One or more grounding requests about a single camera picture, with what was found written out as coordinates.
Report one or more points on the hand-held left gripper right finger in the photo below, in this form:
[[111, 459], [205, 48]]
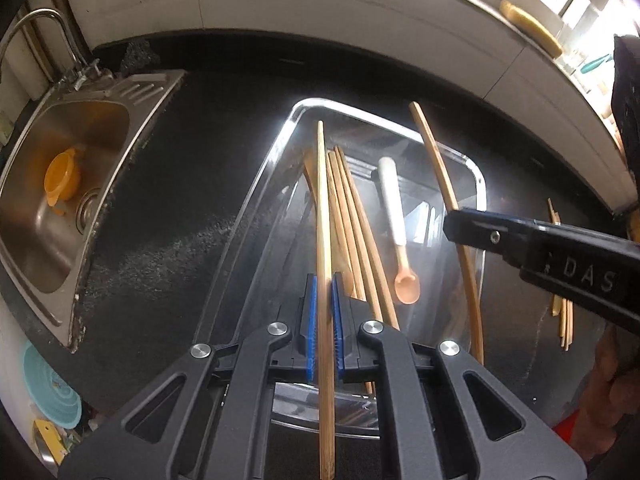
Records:
[[425, 410]]

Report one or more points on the teal brush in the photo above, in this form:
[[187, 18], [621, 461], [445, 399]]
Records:
[[595, 64]]

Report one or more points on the metal faucet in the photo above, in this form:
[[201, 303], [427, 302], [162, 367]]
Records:
[[80, 75]]

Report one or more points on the red plastic object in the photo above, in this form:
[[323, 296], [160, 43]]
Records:
[[569, 430]]

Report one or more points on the long bamboo chopstick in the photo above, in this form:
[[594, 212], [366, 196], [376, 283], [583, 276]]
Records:
[[324, 210], [438, 162]]

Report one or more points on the brown wooden spoon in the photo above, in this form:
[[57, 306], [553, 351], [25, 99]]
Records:
[[310, 170]]

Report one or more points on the stainless steel sink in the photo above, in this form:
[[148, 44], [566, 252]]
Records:
[[60, 240]]

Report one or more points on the yellow plastic item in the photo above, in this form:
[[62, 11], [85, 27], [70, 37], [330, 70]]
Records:
[[47, 440]]

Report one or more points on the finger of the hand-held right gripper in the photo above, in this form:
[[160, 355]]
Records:
[[480, 232]]

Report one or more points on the orange plastic cup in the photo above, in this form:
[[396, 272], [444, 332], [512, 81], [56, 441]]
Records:
[[62, 177]]

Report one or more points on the yellow sponge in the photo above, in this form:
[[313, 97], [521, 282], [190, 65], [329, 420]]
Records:
[[532, 27]]

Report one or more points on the teal plastic bowl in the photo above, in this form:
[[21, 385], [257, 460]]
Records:
[[52, 390]]

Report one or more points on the person's right hand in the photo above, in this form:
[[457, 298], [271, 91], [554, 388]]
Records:
[[615, 385]]

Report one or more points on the black textured object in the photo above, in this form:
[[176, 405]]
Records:
[[627, 120]]

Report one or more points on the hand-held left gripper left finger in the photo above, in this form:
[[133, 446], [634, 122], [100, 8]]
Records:
[[235, 410]]

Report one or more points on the black scouring pad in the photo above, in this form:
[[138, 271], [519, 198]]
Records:
[[137, 57]]

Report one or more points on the clear plastic tray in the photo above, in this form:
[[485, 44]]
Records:
[[430, 240]]

